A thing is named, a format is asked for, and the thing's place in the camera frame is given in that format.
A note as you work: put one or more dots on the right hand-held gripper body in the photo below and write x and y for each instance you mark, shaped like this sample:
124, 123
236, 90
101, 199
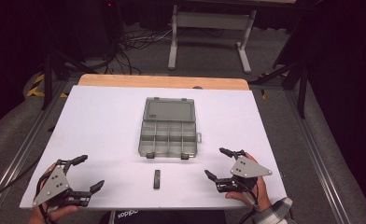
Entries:
246, 169

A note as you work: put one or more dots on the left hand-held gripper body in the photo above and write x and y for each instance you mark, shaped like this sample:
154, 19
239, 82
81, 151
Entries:
54, 184

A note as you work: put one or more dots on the small black rectangular block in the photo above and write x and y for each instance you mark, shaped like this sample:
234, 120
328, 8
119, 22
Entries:
157, 179

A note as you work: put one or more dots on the clear grey compartment organizer box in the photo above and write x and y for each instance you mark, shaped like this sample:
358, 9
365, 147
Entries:
168, 130

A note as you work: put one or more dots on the person's right hand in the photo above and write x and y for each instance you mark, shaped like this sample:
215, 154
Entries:
262, 193

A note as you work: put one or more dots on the person's left hand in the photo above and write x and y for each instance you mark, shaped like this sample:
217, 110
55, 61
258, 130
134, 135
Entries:
44, 216

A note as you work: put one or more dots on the white board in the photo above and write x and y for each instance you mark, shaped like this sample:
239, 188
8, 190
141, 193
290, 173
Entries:
103, 130

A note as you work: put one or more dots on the person's black clothing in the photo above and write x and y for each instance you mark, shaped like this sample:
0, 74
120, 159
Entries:
162, 217

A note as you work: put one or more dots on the yellow black hazard tape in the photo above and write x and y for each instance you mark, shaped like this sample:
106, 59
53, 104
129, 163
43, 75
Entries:
265, 84
36, 87

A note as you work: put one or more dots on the wooden table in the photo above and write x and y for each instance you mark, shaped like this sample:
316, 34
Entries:
125, 81

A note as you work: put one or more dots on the black metal stand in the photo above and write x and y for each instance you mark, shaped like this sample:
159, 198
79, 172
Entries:
52, 71
298, 77

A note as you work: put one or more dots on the dark tower with red light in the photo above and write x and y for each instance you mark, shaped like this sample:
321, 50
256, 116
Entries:
111, 25

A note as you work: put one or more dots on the aluminium floor rail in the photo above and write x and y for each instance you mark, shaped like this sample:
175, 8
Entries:
318, 158
22, 149

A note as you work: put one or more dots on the grey metal desk frame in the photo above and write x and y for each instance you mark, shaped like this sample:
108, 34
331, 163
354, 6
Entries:
213, 21

